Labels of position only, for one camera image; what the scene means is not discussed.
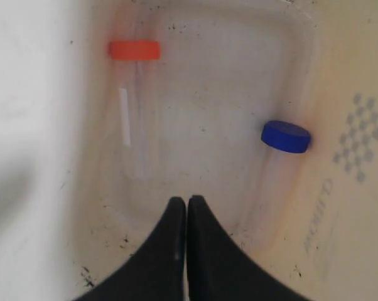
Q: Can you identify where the orange-capped tube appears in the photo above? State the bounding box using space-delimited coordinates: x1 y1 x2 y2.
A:
109 40 161 179

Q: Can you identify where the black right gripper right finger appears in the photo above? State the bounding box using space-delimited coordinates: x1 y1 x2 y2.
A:
186 195 306 300

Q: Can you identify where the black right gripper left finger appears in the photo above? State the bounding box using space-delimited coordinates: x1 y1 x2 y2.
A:
78 197 186 300

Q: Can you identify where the cream plastic bin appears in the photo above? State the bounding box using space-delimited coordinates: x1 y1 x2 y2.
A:
0 1 378 300

